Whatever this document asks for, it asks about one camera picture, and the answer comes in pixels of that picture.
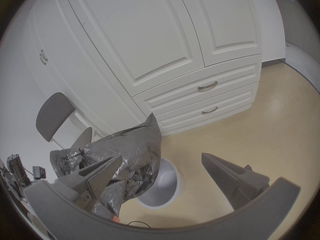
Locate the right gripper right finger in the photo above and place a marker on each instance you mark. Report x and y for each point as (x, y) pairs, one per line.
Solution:
(232, 184)

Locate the white trash bin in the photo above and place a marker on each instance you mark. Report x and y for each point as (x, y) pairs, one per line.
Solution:
(170, 179)

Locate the white chair with grey seat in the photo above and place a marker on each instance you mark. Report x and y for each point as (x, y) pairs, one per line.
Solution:
(53, 114)

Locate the black plastic bag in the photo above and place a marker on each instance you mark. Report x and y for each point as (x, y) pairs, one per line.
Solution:
(135, 149)

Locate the grey curtain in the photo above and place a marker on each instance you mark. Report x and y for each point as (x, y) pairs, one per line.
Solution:
(300, 29)

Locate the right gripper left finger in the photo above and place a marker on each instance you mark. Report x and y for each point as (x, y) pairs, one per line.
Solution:
(95, 179)

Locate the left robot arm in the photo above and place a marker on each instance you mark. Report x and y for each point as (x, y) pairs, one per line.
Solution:
(16, 170)

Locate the white wardrobe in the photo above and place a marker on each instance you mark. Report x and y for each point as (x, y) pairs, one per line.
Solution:
(150, 34)

